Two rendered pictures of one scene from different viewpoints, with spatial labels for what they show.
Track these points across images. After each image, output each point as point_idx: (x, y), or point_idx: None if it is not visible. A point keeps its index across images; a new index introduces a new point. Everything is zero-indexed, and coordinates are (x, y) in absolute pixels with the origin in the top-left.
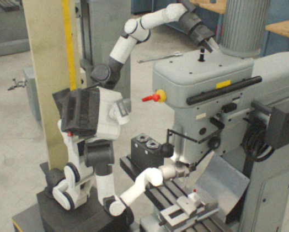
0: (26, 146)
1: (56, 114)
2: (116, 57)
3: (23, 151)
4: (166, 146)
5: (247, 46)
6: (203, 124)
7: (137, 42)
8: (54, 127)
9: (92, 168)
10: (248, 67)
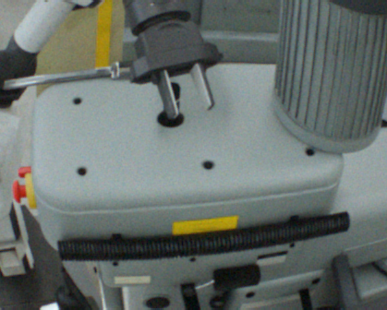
0: (33, 88)
1: (61, 53)
2: (18, 39)
3: (25, 98)
4: (64, 297)
5: (327, 123)
6: (157, 290)
7: (75, 5)
8: None
9: (13, 232)
10: (313, 187)
